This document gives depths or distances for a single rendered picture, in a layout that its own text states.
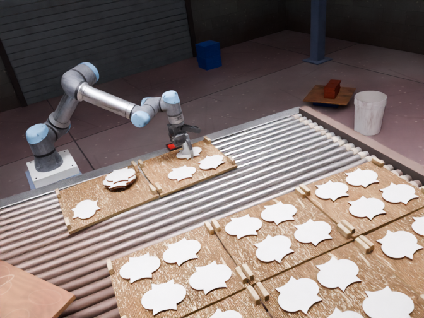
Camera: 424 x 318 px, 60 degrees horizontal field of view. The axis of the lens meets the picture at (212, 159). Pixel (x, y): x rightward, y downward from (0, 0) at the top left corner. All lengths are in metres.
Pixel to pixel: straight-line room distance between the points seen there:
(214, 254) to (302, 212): 0.40
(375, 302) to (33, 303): 1.02
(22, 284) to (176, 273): 0.50
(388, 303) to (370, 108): 2.84
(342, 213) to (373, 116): 2.51
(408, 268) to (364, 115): 2.72
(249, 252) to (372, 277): 0.41
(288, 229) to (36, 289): 0.88
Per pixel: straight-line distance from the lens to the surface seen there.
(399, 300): 1.28
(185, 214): 1.60
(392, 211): 1.59
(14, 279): 1.42
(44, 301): 1.30
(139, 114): 1.72
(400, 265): 1.38
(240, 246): 1.40
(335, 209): 1.56
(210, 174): 1.79
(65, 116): 2.17
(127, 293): 1.34
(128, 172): 1.84
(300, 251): 1.37
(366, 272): 1.34
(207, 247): 1.41
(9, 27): 6.29
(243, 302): 1.24
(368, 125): 4.01
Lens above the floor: 1.92
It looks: 31 degrees down
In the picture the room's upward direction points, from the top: 8 degrees counter-clockwise
